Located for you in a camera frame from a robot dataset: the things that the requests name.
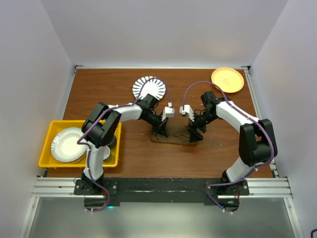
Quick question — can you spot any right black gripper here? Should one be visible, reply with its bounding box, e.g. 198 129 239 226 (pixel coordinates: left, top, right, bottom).
187 111 218 143

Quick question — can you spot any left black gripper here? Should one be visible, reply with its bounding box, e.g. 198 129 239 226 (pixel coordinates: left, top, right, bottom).
143 112 168 137

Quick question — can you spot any brown cloth napkin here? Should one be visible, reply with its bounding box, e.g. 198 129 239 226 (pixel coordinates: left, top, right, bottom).
151 124 198 145

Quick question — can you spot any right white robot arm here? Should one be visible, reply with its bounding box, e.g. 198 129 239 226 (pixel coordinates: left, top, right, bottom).
179 91 277 195

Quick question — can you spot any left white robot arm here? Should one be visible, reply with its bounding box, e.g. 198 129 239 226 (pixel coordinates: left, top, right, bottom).
77 94 174 194

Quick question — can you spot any white blue striped plate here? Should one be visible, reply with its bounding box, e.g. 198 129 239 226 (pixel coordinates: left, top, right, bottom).
132 76 166 100

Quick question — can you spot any white grey mug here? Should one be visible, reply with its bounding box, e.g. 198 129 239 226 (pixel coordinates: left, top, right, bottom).
103 146 111 161

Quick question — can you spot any orange plate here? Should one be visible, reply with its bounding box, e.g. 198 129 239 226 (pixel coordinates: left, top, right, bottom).
211 67 244 93

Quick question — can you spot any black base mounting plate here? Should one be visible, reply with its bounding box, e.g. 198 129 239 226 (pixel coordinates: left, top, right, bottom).
74 178 250 208

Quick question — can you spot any white paper plate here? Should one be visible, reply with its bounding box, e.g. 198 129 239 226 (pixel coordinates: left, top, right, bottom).
51 127 87 163

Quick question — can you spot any yellow plastic bin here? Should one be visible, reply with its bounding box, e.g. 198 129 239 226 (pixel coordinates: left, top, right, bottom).
38 120 122 169

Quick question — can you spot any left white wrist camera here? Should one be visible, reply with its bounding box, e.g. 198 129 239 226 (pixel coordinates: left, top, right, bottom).
161 107 175 121

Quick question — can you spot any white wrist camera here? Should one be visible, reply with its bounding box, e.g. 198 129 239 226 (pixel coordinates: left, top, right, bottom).
161 107 175 121
179 105 195 121

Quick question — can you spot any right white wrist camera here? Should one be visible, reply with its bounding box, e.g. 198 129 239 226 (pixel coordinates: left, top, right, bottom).
179 105 195 121

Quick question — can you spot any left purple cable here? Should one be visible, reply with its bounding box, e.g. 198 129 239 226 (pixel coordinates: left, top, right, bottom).
76 77 173 213

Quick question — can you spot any aluminium frame rail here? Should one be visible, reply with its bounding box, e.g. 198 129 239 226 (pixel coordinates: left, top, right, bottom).
31 178 292 198

